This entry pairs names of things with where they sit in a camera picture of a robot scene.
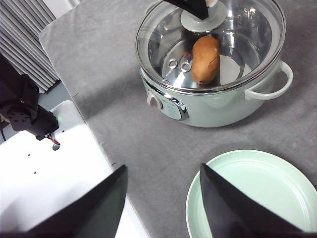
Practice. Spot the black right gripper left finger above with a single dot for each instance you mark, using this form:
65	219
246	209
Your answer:
95	214

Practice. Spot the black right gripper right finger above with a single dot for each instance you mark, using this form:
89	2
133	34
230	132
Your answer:
233	213

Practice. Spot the brown potato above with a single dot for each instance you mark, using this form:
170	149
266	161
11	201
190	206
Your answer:
206	60

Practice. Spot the glass steamer lid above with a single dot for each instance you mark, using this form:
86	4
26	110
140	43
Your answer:
237	43

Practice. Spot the white robot base platform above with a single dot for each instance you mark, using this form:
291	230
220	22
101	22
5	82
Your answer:
36	175

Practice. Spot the green electric steamer pot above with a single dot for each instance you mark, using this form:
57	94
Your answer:
220	108

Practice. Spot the grey ribbed panel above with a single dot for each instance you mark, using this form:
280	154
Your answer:
21	22

